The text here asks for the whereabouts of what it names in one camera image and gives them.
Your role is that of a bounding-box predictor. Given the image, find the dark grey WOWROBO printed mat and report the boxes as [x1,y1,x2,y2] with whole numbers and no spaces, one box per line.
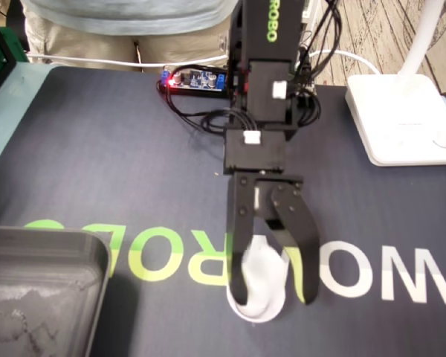
[0,65,446,357]

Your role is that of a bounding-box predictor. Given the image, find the white translucent plastic cylinder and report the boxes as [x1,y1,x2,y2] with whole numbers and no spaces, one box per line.
[242,237,283,309]

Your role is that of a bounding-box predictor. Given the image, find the person in beige trousers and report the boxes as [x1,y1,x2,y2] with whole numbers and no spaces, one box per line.
[22,0,242,74]

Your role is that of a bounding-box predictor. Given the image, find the white wide plastic cup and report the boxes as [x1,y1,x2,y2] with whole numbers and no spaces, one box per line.
[225,260,287,323]

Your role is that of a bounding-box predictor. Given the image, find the black plastic tray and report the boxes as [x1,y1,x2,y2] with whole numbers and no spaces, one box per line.
[0,225,112,357]

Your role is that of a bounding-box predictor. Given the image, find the thin black arm servo cables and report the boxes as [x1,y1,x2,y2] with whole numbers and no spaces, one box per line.
[293,0,345,127]

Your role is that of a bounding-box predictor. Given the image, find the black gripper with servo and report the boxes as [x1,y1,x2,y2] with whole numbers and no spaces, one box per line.
[226,170,319,307]

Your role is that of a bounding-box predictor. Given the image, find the blue power converter board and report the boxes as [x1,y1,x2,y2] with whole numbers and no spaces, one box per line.
[162,68,227,91]

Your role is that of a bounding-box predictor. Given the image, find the black printed frame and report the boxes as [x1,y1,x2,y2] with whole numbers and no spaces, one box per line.
[0,20,16,107]

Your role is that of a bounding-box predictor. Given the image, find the white flat object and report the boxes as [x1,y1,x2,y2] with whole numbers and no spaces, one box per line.
[344,0,446,167]

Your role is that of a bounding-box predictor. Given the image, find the thin black board power cable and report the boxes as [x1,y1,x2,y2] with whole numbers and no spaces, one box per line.
[157,80,231,129]

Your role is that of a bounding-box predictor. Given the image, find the thin black gripper servo cable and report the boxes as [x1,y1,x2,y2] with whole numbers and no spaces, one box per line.
[202,109,259,135]

